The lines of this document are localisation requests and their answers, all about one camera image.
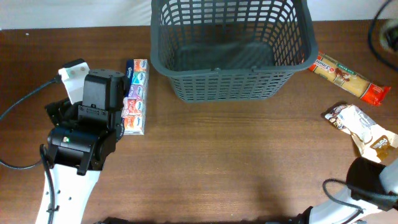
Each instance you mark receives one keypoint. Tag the grey plastic basket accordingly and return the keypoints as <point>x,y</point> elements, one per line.
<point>230,50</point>

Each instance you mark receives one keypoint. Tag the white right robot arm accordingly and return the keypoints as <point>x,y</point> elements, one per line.
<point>369,188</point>

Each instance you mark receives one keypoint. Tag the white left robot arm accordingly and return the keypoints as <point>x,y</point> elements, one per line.
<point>85,132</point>

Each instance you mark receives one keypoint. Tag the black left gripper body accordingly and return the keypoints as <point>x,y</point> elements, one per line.
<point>63,112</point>

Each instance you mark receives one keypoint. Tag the colourful Kleenex tissue pack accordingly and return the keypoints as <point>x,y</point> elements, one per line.
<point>134,111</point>

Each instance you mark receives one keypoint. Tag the orange spaghetti packet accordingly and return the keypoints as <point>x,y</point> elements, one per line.
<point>349,80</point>

